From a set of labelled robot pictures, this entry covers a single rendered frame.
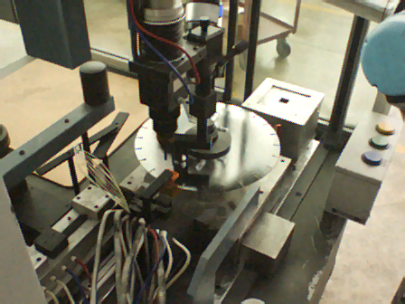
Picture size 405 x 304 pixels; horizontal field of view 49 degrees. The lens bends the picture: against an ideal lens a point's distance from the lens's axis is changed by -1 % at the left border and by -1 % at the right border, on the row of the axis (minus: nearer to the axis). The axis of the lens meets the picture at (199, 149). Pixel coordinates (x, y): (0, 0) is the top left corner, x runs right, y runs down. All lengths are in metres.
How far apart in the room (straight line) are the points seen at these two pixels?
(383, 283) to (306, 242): 1.00
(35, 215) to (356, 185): 0.74
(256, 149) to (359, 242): 1.25
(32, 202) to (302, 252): 0.64
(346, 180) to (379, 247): 1.11
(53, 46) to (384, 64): 0.53
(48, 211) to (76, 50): 0.45
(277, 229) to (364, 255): 1.15
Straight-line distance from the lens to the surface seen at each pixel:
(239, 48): 0.84
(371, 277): 2.08
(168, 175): 0.90
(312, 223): 1.16
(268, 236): 1.01
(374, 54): 0.78
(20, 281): 0.30
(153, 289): 0.84
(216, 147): 1.00
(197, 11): 1.03
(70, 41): 0.76
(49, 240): 0.95
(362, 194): 1.13
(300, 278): 1.05
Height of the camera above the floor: 1.58
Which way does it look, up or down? 39 degrees down
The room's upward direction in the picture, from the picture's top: 1 degrees clockwise
